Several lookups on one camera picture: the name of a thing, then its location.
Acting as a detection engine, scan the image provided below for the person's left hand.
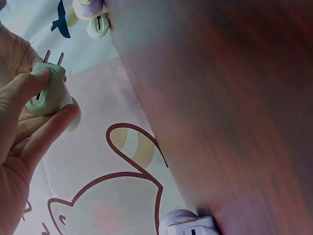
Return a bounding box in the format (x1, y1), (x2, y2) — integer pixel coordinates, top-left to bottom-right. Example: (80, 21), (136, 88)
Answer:
(0, 67), (80, 235)

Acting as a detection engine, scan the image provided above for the person's right hand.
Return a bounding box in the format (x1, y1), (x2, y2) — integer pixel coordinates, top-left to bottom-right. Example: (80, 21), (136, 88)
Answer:
(0, 21), (67, 89)

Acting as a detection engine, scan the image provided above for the purple yellow night light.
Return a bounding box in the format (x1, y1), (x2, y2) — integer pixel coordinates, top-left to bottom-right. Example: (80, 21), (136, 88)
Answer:
(72, 0), (105, 21)

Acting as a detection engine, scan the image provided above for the white purple night light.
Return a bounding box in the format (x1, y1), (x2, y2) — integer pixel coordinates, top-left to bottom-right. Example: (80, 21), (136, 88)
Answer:
(161, 209), (222, 235)

